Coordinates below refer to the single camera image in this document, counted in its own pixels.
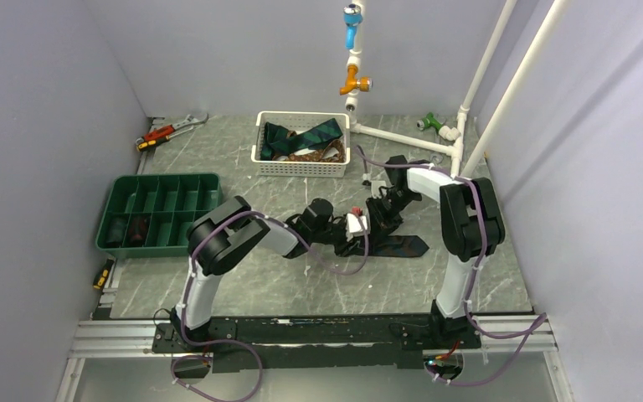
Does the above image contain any purple cable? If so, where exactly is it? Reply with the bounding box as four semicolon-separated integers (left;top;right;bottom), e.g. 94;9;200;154
169;209;372;402
354;145;550;388

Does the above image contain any white pvc pipe frame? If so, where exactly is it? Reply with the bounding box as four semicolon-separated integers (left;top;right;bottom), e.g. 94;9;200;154
345;1;569;176

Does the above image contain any blue valve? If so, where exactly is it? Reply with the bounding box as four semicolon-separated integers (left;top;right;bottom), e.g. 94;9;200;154
343;3;363;50

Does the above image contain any green compartment tray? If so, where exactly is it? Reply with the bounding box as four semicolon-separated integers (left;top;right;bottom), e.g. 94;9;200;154
95;173;224;259

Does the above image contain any brown patterned tie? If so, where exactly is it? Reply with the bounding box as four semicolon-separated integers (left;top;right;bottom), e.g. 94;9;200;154
274;139;346;163

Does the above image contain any maroon rolled tie in tray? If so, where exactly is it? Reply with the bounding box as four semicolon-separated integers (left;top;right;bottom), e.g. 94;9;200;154
125;215;151;247

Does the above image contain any red handled adjustable wrench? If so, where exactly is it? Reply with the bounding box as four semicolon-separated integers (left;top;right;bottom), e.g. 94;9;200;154
136;113;209;152

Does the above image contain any dark rolled tie in tray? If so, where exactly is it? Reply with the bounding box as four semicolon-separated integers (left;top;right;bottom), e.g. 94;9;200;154
104;217;127;248

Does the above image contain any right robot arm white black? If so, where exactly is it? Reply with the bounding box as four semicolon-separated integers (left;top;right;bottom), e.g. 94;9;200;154
367;155;506;348

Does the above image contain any orange valve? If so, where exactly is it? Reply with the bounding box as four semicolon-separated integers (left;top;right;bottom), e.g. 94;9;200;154
339;64;373;95

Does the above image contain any aluminium rail frame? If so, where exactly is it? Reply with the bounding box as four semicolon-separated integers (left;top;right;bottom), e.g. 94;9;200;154
54;116;577;402

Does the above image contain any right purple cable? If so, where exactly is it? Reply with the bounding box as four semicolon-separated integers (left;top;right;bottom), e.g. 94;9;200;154
354;145;550;388

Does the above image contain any green striped tie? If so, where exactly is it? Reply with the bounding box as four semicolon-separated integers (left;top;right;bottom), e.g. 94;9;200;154
260;119;343;161

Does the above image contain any yellow black screwdriver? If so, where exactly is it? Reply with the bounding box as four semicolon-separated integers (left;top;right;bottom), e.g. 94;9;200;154
92;258;116;291

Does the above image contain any white plastic basket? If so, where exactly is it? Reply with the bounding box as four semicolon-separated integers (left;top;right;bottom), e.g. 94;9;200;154
251;111;350;178

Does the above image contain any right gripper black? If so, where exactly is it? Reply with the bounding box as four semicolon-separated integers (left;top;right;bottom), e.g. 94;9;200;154
367;188;420;243

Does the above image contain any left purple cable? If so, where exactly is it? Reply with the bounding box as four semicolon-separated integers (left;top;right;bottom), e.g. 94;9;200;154
169;209;372;402

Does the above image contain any navy brown striped tie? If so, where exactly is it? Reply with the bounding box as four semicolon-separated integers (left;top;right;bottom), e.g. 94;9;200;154
368;235;430;258

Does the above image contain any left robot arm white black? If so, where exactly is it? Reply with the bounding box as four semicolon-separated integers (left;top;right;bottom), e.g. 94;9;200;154
170;196;372;352

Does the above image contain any green valve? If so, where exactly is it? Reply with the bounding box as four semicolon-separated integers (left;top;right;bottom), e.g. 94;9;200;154
416;112;444;132

